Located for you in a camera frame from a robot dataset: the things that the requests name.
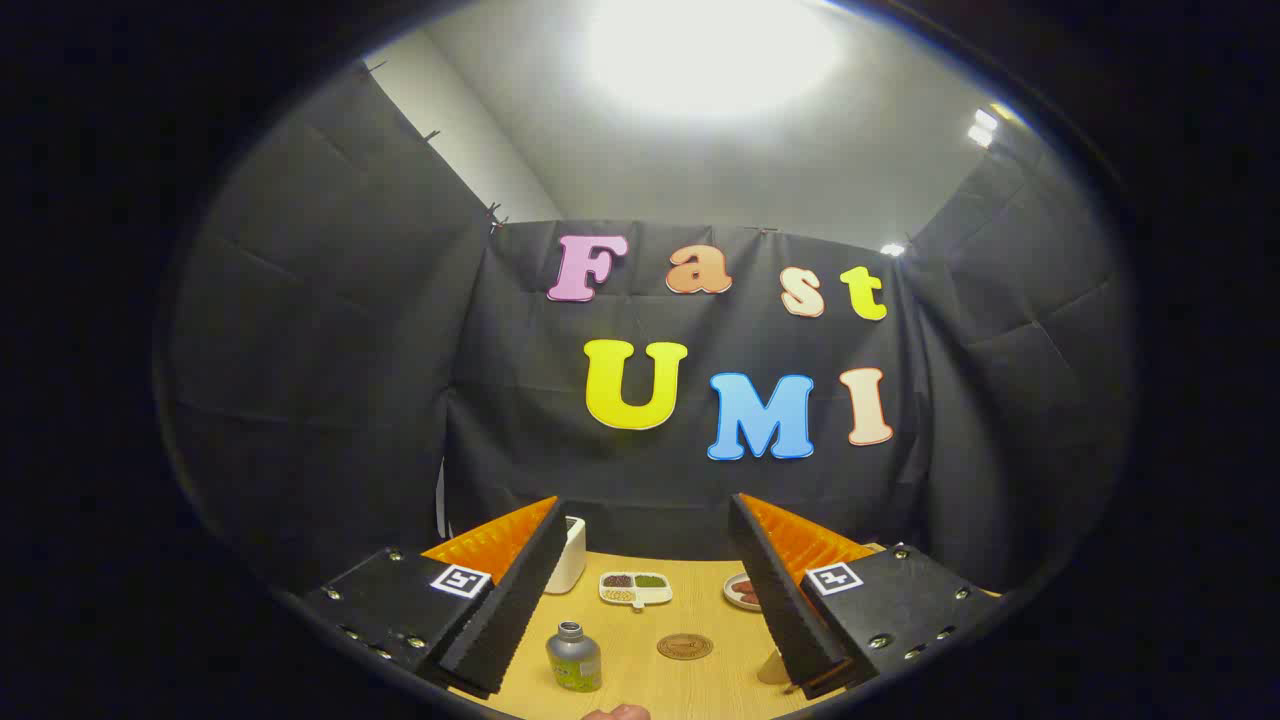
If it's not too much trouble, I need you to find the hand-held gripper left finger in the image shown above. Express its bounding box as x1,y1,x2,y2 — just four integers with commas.
303,496,568,699

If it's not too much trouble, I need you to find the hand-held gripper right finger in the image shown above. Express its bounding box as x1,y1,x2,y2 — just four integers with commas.
728,492,1001,701

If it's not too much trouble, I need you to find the silver green juice bottle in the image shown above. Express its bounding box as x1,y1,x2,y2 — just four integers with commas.
546,621,603,693

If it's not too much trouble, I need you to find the white toaster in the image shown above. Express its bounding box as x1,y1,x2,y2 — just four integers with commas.
545,516,588,595

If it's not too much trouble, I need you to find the white divided bean tray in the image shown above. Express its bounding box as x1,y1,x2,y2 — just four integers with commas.
599,571,674,611

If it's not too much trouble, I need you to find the wooden table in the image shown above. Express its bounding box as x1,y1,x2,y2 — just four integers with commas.
448,548,1001,720

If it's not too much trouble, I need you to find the large ceiling light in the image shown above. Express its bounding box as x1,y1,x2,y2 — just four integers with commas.
585,0,846,121

